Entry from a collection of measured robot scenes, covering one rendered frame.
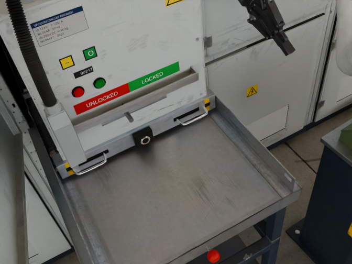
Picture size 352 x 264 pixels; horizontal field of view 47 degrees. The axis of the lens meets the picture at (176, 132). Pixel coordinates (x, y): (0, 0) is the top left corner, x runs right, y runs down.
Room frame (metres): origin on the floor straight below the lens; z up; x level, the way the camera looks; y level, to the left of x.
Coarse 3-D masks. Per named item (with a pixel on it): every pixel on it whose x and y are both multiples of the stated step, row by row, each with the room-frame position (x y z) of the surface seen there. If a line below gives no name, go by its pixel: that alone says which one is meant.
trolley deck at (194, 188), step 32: (32, 128) 1.00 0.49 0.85; (192, 128) 0.89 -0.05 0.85; (128, 160) 0.79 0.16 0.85; (160, 160) 0.77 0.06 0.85; (192, 160) 0.76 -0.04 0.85; (224, 160) 0.74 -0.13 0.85; (96, 192) 0.69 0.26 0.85; (128, 192) 0.67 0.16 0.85; (160, 192) 0.66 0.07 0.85; (192, 192) 0.64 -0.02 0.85; (224, 192) 0.63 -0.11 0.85; (256, 192) 0.61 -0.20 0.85; (96, 224) 0.58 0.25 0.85; (128, 224) 0.57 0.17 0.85; (160, 224) 0.56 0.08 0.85; (192, 224) 0.54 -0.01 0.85; (224, 224) 0.53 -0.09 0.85; (128, 256) 0.48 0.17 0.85; (160, 256) 0.46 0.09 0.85; (192, 256) 0.47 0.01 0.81
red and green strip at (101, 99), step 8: (176, 64) 0.91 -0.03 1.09; (152, 72) 0.88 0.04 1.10; (160, 72) 0.89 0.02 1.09; (168, 72) 0.90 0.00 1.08; (136, 80) 0.87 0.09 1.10; (144, 80) 0.87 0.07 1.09; (152, 80) 0.88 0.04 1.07; (120, 88) 0.85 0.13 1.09; (128, 88) 0.86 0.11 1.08; (136, 88) 0.86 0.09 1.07; (96, 96) 0.82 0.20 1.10; (104, 96) 0.83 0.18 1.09; (112, 96) 0.84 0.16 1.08; (80, 104) 0.80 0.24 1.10; (88, 104) 0.81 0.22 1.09; (96, 104) 0.82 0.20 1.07; (80, 112) 0.80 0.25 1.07
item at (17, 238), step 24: (0, 96) 0.98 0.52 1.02; (0, 120) 0.94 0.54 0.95; (0, 144) 0.84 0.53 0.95; (0, 168) 0.75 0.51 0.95; (0, 192) 0.66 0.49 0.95; (24, 192) 0.73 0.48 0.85; (0, 216) 0.58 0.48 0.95; (24, 216) 0.64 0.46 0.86; (0, 240) 0.51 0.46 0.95; (24, 240) 0.57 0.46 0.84
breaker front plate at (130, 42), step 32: (64, 0) 0.82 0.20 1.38; (96, 0) 0.85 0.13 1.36; (128, 0) 0.88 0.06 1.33; (160, 0) 0.91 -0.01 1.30; (192, 0) 0.94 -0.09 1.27; (32, 32) 0.79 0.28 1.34; (96, 32) 0.84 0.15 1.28; (128, 32) 0.87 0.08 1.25; (160, 32) 0.90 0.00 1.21; (192, 32) 0.94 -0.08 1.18; (96, 64) 0.83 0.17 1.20; (128, 64) 0.86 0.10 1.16; (160, 64) 0.90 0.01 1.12; (192, 64) 0.93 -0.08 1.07; (32, 96) 0.76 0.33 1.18; (64, 96) 0.79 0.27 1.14; (128, 96) 0.85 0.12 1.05; (192, 96) 0.93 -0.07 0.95; (96, 128) 0.81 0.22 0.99; (128, 128) 0.84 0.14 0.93
